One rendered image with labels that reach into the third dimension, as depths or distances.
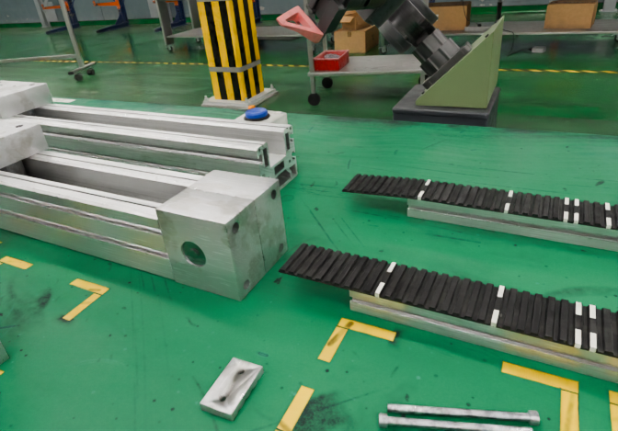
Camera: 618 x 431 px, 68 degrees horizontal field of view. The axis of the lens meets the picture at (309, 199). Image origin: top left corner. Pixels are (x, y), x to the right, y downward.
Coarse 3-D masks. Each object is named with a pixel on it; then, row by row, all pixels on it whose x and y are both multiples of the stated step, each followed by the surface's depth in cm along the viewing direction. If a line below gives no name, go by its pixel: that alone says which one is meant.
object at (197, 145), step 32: (64, 128) 80; (96, 128) 77; (128, 128) 75; (160, 128) 80; (192, 128) 76; (224, 128) 73; (256, 128) 70; (288, 128) 69; (128, 160) 78; (160, 160) 72; (192, 160) 69; (224, 160) 66; (256, 160) 65; (288, 160) 70
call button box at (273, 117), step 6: (270, 114) 83; (276, 114) 83; (282, 114) 83; (246, 120) 81; (252, 120) 80; (258, 120) 80; (264, 120) 80; (270, 120) 80; (276, 120) 81; (282, 120) 83
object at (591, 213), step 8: (584, 200) 53; (584, 208) 51; (592, 208) 52; (600, 208) 51; (584, 216) 50; (592, 216) 50; (600, 216) 50; (584, 224) 49; (592, 224) 49; (600, 224) 48
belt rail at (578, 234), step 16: (416, 208) 59; (432, 208) 57; (448, 208) 56; (464, 208) 55; (464, 224) 56; (480, 224) 55; (496, 224) 55; (512, 224) 54; (528, 224) 53; (544, 224) 52; (560, 224) 51; (576, 224) 50; (560, 240) 52; (576, 240) 51; (592, 240) 50; (608, 240) 50
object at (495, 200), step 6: (492, 192) 56; (498, 192) 57; (504, 192) 56; (486, 198) 56; (492, 198) 55; (498, 198) 55; (504, 198) 55; (486, 204) 54; (492, 204) 54; (498, 204) 54; (492, 210) 53; (498, 210) 53
